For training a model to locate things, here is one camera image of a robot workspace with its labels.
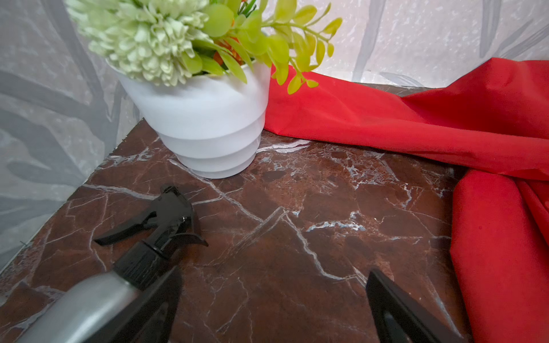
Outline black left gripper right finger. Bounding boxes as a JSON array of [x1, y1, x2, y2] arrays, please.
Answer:
[[365, 269, 465, 343]]

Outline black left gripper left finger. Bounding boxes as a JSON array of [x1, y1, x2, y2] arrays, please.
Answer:
[[86, 267, 182, 342]]

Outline red jacket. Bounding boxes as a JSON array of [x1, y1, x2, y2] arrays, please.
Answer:
[[266, 58, 548, 342]]

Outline silver spray bottle black nozzle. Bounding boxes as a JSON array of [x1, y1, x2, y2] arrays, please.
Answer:
[[16, 184, 210, 343]]

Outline white ribbed flower pot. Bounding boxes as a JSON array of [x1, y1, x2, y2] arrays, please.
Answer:
[[118, 62, 271, 179]]

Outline artificial green flower plant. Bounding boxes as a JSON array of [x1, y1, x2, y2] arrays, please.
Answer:
[[66, 1, 343, 94]]

